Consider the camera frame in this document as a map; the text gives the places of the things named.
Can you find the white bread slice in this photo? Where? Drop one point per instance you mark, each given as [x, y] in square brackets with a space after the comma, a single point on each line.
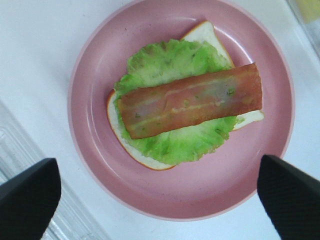
[120, 130]

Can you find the brown bacon strip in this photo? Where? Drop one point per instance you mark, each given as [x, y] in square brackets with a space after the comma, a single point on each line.
[150, 111]

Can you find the yellow cheese slice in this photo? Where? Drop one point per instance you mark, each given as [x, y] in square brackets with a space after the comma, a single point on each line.
[309, 10]

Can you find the right clear plastic container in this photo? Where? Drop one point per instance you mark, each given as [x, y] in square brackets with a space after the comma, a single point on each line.
[312, 30]

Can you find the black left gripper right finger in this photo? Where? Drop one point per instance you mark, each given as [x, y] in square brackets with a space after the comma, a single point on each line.
[291, 199]

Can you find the green lettuce leaf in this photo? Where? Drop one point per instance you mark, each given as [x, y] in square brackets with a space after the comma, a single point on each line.
[170, 62]

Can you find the pink round plate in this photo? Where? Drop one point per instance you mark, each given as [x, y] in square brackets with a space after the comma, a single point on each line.
[194, 172]

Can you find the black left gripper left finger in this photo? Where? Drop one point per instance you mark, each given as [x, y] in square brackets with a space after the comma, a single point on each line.
[29, 200]

